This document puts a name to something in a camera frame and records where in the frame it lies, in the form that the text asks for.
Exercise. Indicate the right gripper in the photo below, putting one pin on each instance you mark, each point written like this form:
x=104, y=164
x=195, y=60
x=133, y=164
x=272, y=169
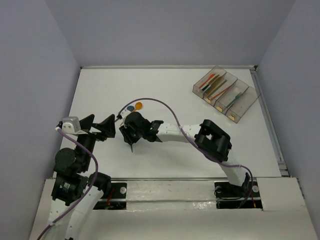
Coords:
x=125, y=130

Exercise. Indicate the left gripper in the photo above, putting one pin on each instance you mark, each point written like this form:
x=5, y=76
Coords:
x=92, y=134

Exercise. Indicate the orange spoon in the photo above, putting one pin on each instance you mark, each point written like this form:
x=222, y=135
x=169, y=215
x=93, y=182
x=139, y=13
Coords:
x=138, y=106

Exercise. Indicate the gold knife dark handle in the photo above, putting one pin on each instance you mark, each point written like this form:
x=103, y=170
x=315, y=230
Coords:
x=210, y=83

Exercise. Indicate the orange-red chopstick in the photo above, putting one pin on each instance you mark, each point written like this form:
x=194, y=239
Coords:
x=220, y=93

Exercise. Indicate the orange plastic knife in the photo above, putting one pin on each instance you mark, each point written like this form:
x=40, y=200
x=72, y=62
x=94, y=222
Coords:
x=205, y=82

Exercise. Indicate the blue spoon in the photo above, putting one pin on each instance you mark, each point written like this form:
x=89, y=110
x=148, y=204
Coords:
x=130, y=108

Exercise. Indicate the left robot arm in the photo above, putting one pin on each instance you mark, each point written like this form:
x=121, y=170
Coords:
x=78, y=183

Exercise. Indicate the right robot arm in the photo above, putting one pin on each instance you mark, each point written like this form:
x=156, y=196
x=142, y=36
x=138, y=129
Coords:
x=214, y=143

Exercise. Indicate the clear compartment organizer box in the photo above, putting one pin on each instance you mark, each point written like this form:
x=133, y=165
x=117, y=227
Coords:
x=240, y=107

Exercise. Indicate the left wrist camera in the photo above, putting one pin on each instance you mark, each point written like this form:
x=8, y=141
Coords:
x=70, y=125

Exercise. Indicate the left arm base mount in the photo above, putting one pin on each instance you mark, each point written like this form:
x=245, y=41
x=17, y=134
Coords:
x=115, y=199

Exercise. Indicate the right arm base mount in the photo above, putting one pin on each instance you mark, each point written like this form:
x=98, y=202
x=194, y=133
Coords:
x=231, y=197

